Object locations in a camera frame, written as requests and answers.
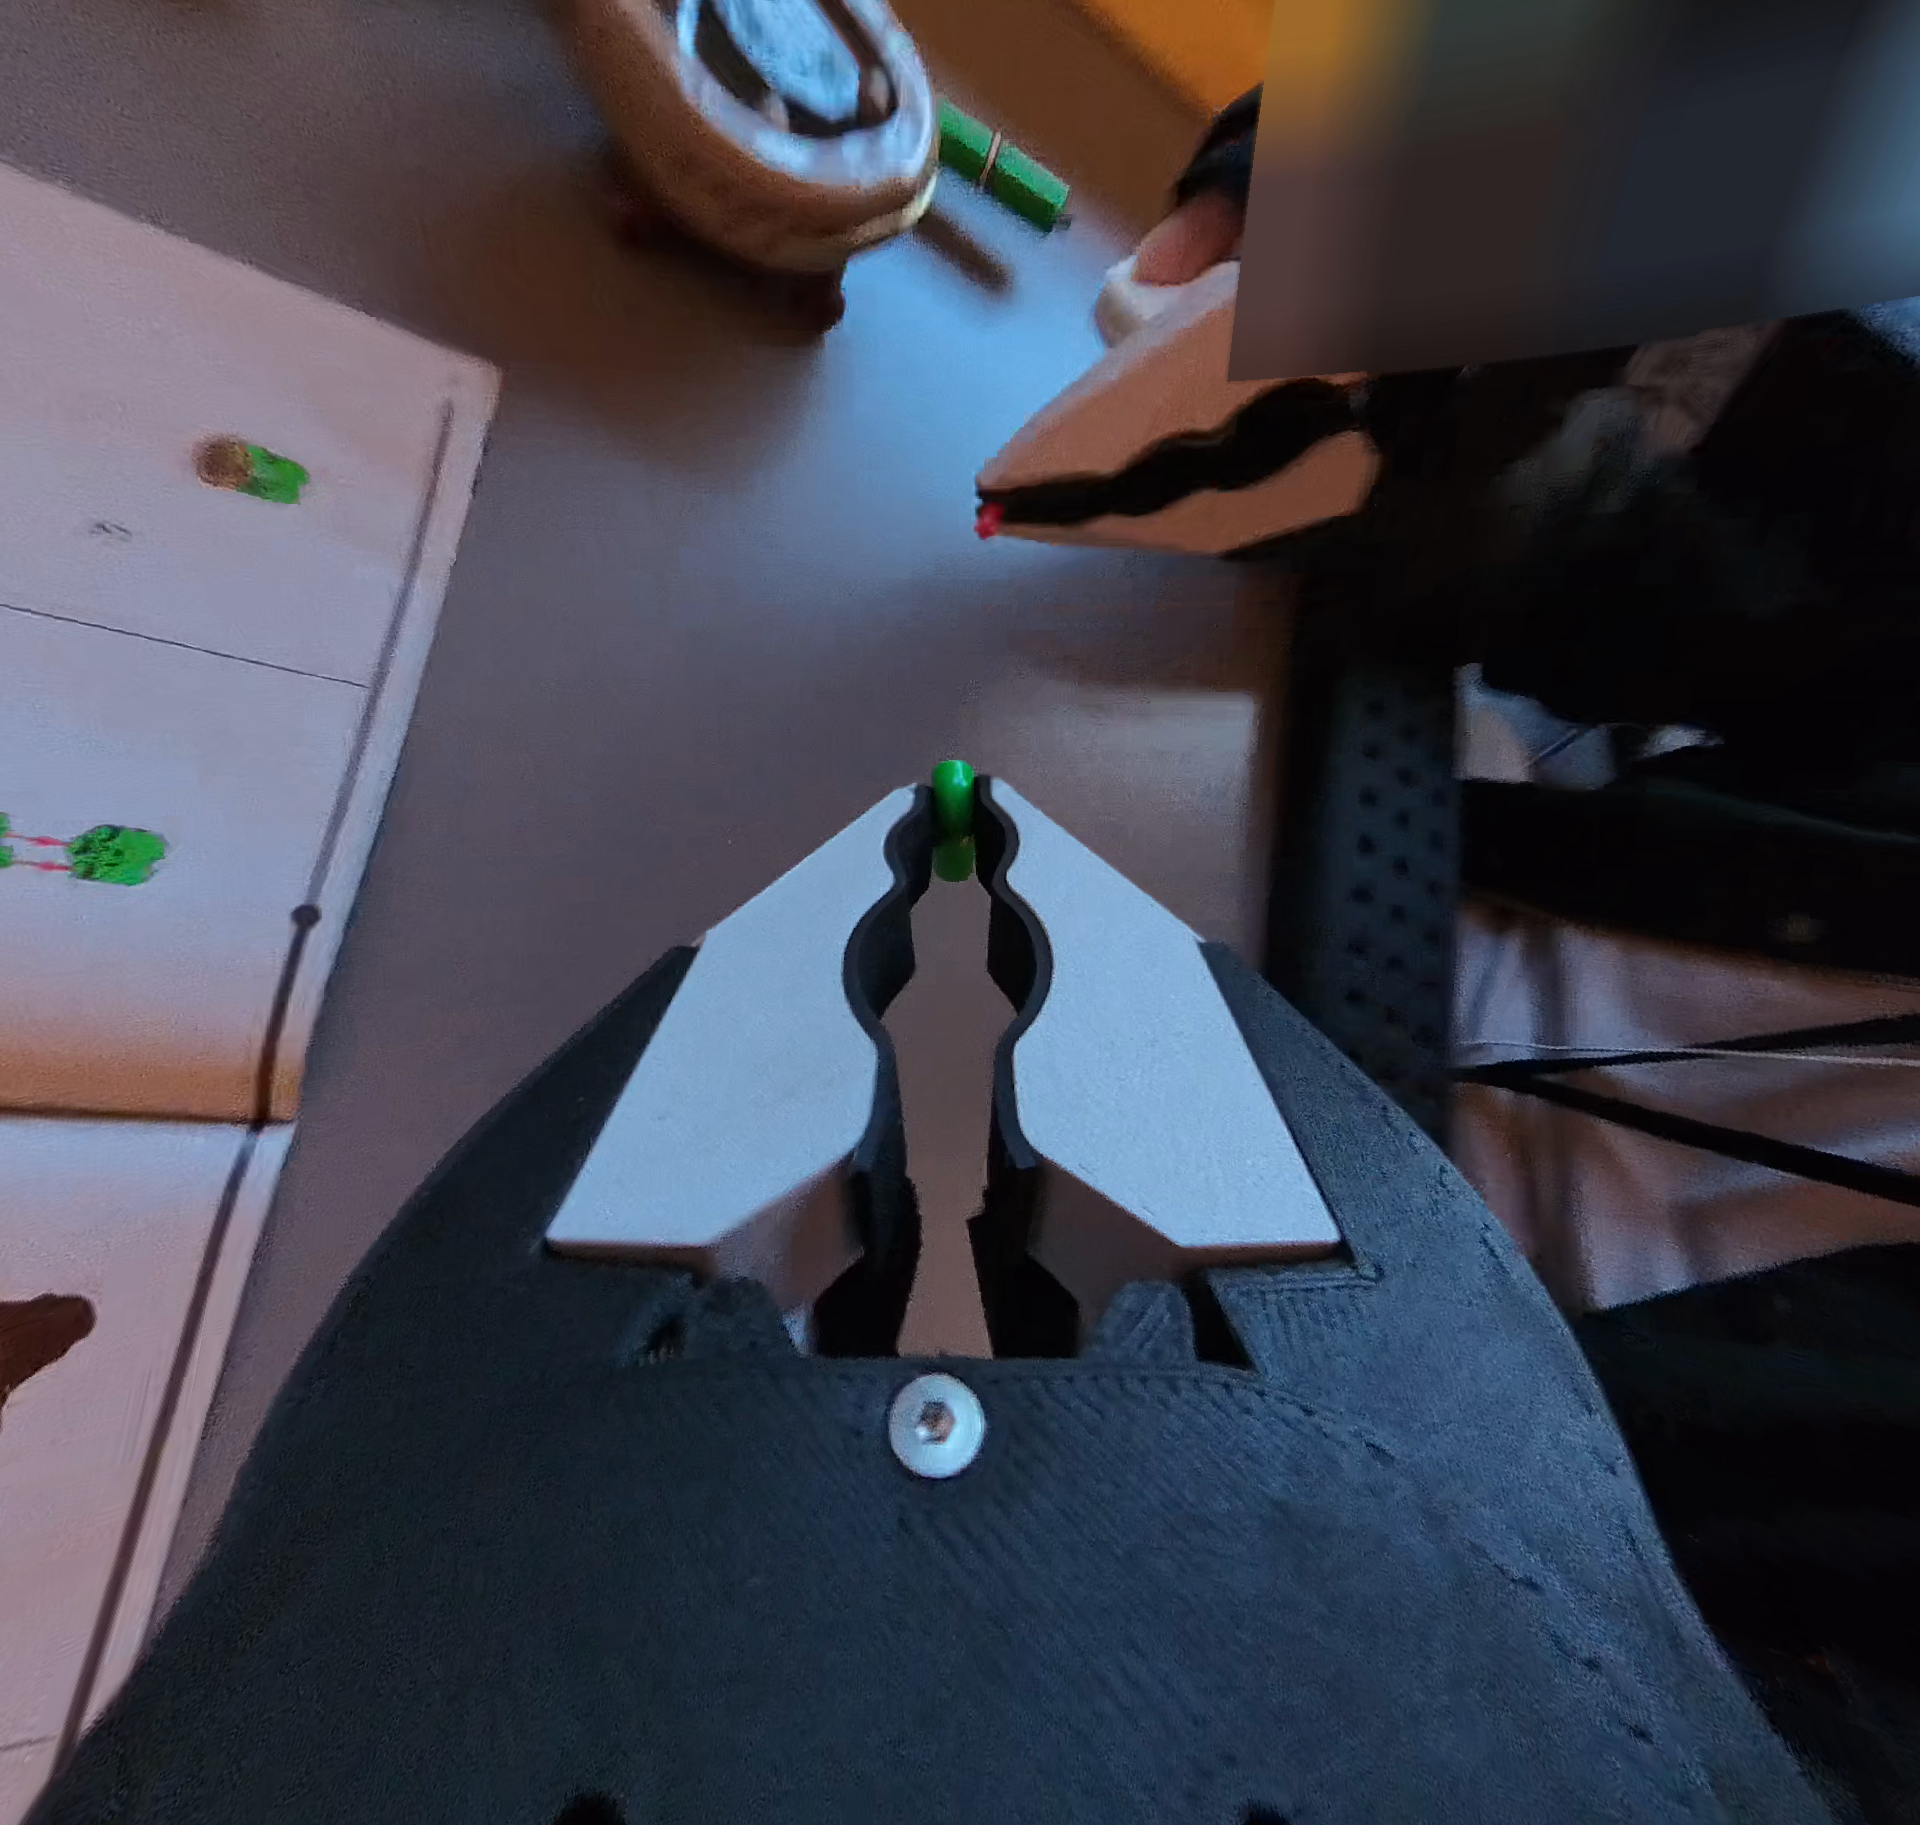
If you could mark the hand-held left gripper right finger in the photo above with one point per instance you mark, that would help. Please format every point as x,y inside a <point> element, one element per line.
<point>1158,1091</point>

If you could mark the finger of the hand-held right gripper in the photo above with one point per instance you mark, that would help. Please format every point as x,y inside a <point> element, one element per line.
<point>1140,399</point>
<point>1246,513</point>

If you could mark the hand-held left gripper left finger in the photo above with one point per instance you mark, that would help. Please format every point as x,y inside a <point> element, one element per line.
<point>722,1091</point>

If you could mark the small green brick piece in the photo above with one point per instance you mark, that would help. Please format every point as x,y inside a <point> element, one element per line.
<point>950,822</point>

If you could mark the tan brick-built pot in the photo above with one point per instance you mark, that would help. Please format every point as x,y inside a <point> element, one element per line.
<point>722,160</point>

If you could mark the grey desk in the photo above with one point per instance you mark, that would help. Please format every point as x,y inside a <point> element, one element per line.
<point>675,578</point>

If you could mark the person's right hand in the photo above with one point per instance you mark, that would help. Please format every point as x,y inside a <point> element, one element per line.
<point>1189,237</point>

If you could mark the green brick bamboo stalk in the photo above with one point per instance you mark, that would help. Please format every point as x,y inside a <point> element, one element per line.
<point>997,169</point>

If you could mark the person's pale shirt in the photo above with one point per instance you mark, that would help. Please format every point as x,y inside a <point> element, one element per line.
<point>1653,1208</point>

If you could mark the white instruction booklet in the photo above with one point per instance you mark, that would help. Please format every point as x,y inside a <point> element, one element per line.
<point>149,655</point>

